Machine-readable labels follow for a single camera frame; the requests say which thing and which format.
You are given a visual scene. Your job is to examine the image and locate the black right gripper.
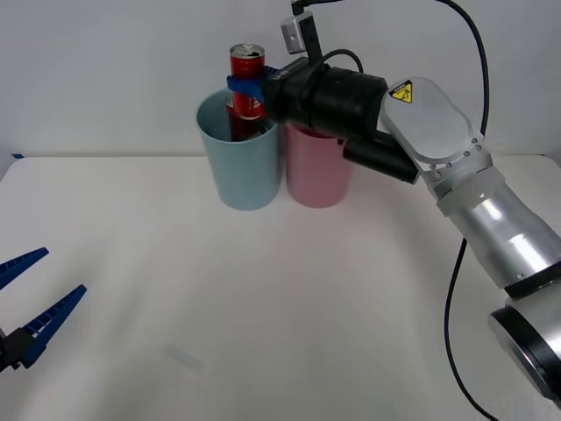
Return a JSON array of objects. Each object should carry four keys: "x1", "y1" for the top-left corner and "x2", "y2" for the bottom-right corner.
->
[{"x1": 225, "y1": 55, "x2": 324, "y2": 129}]

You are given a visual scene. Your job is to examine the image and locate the pink plastic bin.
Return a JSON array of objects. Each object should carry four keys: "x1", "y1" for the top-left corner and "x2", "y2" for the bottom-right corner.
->
[{"x1": 282, "y1": 122, "x2": 354, "y2": 209}]

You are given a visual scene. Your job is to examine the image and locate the pale blue plastic bin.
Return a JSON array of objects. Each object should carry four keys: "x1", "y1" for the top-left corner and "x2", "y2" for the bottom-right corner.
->
[{"x1": 195, "y1": 87, "x2": 281, "y2": 212}]

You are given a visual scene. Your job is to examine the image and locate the red drink can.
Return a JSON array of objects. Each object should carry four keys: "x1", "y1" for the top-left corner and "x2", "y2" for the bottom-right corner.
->
[
  {"x1": 229, "y1": 42, "x2": 267, "y2": 120},
  {"x1": 224, "y1": 98, "x2": 275, "y2": 144}
]

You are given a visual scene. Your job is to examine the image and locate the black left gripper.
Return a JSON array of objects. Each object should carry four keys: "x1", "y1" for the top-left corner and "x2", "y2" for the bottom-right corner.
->
[{"x1": 0, "y1": 247, "x2": 88, "y2": 374}]

